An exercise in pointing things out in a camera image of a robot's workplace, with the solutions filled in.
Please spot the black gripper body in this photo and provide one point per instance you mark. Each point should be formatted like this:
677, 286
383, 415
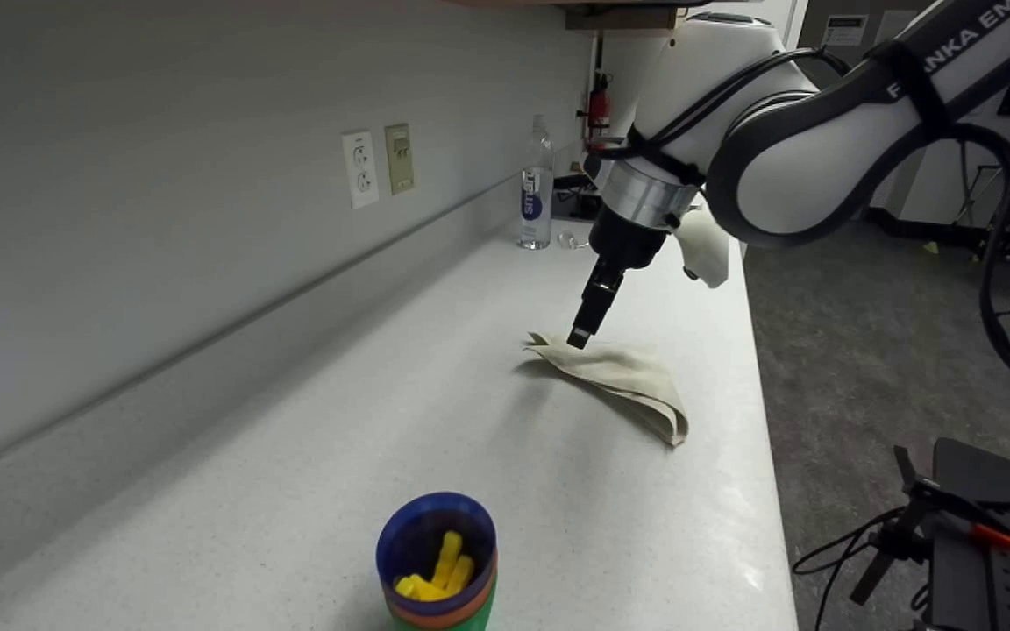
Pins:
626, 243

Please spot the blue cup with yellow item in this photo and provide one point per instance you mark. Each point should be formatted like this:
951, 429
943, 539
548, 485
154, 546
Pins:
410, 539

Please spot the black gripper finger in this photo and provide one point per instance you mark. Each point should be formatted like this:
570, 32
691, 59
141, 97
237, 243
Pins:
585, 313
599, 311

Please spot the black perforated table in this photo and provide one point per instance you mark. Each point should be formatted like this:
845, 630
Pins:
996, 583

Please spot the white paper sign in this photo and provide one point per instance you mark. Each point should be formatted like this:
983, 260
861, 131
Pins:
844, 31

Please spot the beige cloth towel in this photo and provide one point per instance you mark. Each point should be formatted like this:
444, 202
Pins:
630, 378

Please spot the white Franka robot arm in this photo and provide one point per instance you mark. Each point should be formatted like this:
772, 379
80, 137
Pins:
833, 163

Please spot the clear plastic water bottle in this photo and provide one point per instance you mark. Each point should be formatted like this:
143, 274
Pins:
535, 212

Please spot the beige wall switch plate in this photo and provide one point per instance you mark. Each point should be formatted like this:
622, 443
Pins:
398, 158

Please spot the red fire extinguisher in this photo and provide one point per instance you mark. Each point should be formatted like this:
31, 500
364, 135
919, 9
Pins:
596, 111

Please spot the white wall outlet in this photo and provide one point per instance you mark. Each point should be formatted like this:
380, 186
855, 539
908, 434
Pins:
357, 171

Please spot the yellow plastic pieces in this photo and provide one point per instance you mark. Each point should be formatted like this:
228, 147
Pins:
447, 565

